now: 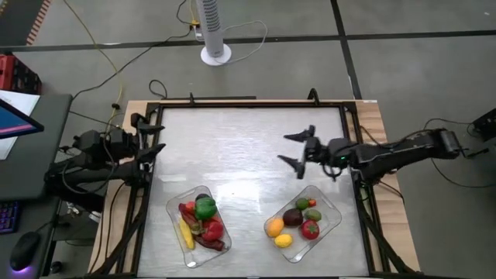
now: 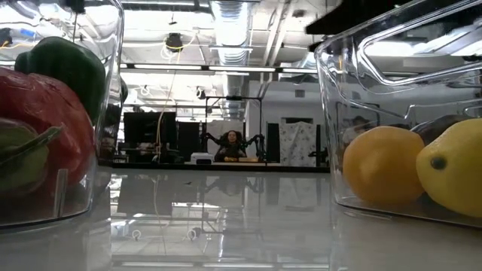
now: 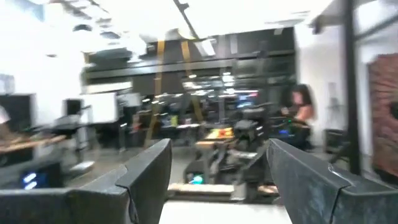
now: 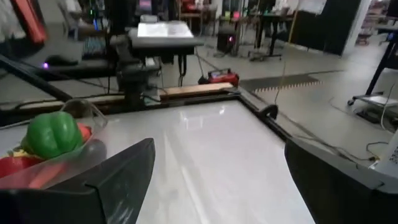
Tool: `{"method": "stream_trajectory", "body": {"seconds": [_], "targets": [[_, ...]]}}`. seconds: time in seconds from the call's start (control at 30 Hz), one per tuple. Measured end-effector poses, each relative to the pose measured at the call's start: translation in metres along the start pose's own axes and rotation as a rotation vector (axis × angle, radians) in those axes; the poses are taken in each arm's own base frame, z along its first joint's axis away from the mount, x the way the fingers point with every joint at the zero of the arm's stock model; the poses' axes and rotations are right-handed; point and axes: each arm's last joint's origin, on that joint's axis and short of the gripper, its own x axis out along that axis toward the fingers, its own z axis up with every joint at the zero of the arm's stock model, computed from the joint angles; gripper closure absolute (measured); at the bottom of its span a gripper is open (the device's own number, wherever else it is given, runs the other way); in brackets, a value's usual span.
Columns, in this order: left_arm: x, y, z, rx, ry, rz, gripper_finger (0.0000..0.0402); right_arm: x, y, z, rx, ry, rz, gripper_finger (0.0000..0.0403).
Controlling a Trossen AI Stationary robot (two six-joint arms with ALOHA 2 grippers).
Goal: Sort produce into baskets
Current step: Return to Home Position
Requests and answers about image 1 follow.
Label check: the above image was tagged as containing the red toolbox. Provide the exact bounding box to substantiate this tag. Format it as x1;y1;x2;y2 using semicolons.
0;53;43;95

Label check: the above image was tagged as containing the red bell pepper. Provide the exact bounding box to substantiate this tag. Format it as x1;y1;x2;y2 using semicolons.
201;219;225;243

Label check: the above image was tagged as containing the black metal table frame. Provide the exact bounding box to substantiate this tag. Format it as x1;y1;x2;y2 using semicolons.
87;92;423;279

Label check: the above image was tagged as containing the orange lemon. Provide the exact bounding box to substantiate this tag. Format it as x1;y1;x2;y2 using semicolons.
265;216;285;238

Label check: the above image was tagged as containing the black box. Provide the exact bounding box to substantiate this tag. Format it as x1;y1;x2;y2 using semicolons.
471;107;496;143

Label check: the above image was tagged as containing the green bell pepper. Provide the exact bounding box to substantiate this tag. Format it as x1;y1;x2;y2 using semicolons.
194;197;218;221

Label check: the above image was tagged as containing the black looped cable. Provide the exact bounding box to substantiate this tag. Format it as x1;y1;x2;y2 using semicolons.
149;79;168;100

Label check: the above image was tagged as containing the red chili pepper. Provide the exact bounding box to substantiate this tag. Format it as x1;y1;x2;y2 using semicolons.
177;203;201;233

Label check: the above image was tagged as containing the white tower fan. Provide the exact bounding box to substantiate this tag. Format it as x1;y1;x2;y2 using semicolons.
195;0;233;67

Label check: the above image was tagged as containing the yellow lemon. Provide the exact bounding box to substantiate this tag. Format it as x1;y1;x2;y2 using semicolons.
274;233;294;249

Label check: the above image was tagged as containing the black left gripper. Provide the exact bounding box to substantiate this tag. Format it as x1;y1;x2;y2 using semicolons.
109;112;167;164

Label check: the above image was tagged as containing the dark purple plum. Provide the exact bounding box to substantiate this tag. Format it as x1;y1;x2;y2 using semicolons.
282;208;304;227

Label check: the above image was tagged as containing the yellow cable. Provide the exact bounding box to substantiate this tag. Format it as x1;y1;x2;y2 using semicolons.
61;0;124;129

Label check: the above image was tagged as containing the black computer mouse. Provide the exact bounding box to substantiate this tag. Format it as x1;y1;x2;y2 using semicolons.
9;231;41;272

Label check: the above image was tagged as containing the clear plastic basket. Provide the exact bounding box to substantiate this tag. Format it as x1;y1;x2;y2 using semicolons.
166;184;233;269
263;184;343;264

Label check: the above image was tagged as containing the black desk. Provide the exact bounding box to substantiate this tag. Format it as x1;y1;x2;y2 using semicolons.
0;94;74;279

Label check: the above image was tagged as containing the dark striped-edge floor mat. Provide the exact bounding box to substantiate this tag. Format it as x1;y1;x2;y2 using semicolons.
0;0;52;47

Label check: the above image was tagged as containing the white cable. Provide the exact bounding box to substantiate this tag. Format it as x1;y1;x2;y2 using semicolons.
193;19;269;65

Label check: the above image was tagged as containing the wooden table board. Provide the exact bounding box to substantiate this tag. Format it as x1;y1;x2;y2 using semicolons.
88;99;422;274

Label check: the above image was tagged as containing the black floor cable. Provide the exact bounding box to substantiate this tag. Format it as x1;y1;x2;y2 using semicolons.
422;118;496;190
71;0;195;102

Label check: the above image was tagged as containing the red tomato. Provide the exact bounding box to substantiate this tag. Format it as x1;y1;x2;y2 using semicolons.
301;219;321;240

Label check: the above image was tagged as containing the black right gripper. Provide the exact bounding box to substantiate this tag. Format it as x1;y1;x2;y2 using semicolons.
277;124;330;181

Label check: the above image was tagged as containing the backlit black keyboard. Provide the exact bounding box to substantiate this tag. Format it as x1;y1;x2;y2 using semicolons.
0;200;21;235

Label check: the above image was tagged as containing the yellow banana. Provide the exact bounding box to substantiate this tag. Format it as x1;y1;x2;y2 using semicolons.
178;219;195;250

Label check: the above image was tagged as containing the laptop screen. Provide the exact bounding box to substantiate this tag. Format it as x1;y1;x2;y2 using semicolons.
0;98;45;140

